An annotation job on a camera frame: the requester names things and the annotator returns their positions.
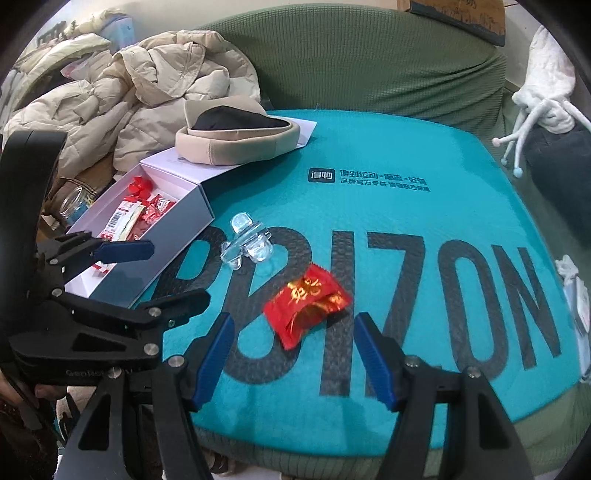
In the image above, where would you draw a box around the long red white snack packet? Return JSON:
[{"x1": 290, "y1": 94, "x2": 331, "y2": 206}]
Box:
[{"x1": 91, "y1": 196, "x2": 146, "y2": 275}]

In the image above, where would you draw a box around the Heinz ketchup sachet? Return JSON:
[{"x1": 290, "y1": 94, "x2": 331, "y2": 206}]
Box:
[{"x1": 139, "y1": 194, "x2": 176, "y2": 225}]

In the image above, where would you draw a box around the white gift box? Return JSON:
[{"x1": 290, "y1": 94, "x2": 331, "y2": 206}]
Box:
[{"x1": 64, "y1": 117, "x2": 319, "y2": 309}]

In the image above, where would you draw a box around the clear plastic clip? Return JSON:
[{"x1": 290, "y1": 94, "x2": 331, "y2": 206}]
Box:
[{"x1": 221, "y1": 213, "x2": 273, "y2": 271}]

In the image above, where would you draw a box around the dark red Kisses packet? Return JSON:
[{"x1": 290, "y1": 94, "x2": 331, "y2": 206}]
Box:
[{"x1": 127, "y1": 218, "x2": 151, "y2": 241}]

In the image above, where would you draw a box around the person's left hand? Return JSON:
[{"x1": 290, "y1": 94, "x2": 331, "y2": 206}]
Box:
[{"x1": 0, "y1": 372, "x2": 67, "y2": 407}]

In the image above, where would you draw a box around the clear plastic jar blue label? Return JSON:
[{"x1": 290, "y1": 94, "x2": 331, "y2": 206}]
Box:
[{"x1": 58, "y1": 186, "x2": 94, "y2": 226}]

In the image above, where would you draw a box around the teal POIZON bubble mailer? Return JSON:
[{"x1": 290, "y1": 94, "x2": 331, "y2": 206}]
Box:
[{"x1": 151, "y1": 111, "x2": 579, "y2": 458}]

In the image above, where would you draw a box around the beige puffer jacket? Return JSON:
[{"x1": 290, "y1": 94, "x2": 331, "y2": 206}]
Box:
[{"x1": 3, "y1": 30, "x2": 260, "y2": 178}]

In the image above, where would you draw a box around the white tissue and plastic pack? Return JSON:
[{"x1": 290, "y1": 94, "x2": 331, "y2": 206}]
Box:
[{"x1": 555, "y1": 255, "x2": 590, "y2": 384}]

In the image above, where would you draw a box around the dark blue folded garment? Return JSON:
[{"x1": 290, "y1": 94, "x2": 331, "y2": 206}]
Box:
[{"x1": 523, "y1": 124, "x2": 590, "y2": 247}]

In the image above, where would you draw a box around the cardboard box on sofa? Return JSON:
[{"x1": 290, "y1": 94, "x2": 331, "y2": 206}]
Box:
[{"x1": 396, "y1": 0, "x2": 506, "y2": 47}]

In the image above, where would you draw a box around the brown corduroy garment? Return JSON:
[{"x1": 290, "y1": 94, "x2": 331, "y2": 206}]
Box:
[{"x1": 46, "y1": 152, "x2": 115, "y2": 201}]

